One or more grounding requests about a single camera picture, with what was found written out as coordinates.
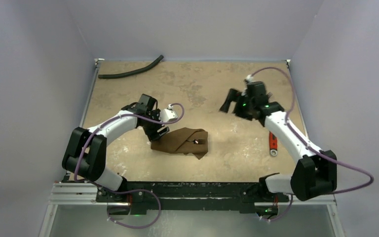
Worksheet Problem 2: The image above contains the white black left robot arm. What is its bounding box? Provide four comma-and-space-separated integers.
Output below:
62, 94, 178, 202

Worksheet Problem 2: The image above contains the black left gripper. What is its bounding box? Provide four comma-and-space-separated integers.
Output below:
141, 110, 169, 142

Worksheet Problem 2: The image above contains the aluminium extrusion rail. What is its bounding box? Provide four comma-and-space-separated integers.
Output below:
49, 183, 127, 206

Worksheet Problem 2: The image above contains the black foam tube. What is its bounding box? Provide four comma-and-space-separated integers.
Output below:
98, 55, 164, 79

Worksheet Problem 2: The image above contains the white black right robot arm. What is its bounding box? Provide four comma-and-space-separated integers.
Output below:
220, 81, 337, 201

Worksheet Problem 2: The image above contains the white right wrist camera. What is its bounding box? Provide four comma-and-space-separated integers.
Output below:
244, 74, 254, 84

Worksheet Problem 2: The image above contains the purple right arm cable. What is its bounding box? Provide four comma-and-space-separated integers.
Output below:
246, 67, 375, 223

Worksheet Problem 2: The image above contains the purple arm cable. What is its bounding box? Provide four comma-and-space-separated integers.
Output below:
73, 103, 185, 229
246, 67, 375, 223

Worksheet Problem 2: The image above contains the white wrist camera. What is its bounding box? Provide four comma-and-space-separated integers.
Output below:
244, 74, 254, 84
159, 104, 179, 123

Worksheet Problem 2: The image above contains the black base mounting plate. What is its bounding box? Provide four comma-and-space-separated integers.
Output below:
96, 181, 289, 215

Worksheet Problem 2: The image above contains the brown fabric napkin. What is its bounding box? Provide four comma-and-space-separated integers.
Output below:
151, 127, 209, 159

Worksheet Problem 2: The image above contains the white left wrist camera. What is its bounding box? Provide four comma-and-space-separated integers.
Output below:
159, 104, 179, 123

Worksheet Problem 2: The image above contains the adjustable wrench red handle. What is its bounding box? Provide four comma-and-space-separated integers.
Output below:
269, 132, 278, 157

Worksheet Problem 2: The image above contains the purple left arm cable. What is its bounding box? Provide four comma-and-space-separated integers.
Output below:
73, 103, 185, 229

